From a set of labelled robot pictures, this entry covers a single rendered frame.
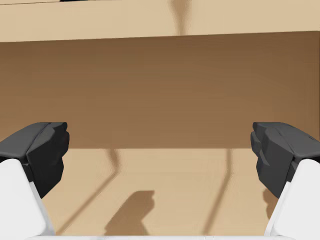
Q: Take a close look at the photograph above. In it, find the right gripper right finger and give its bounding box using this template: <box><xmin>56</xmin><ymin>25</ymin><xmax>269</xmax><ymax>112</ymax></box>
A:
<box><xmin>250</xmin><ymin>121</ymin><xmax>320</xmax><ymax>237</ymax></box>

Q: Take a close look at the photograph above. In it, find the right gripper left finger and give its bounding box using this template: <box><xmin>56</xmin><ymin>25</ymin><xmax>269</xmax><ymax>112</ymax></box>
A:
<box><xmin>0</xmin><ymin>121</ymin><xmax>70</xmax><ymax>237</ymax></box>

